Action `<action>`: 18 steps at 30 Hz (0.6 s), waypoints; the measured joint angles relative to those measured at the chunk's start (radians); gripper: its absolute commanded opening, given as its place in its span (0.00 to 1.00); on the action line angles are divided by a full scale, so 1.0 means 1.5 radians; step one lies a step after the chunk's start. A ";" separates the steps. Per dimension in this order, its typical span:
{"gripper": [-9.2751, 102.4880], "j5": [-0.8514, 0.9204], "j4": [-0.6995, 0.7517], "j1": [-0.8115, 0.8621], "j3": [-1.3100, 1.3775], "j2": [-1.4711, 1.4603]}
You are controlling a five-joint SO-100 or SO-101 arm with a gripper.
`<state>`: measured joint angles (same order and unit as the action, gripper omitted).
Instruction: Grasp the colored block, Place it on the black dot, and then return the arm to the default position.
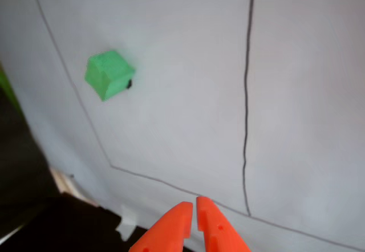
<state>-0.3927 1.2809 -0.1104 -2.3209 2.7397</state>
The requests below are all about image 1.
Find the white tape piece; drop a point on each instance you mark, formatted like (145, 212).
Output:
(127, 223)

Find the light wooden board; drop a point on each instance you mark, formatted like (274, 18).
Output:
(68, 186)

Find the black dot mark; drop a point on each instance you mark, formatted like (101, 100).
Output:
(129, 84)

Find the green foam block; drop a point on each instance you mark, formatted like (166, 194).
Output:
(109, 72)

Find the white paper sheet with lines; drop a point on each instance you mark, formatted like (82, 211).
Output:
(199, 92)

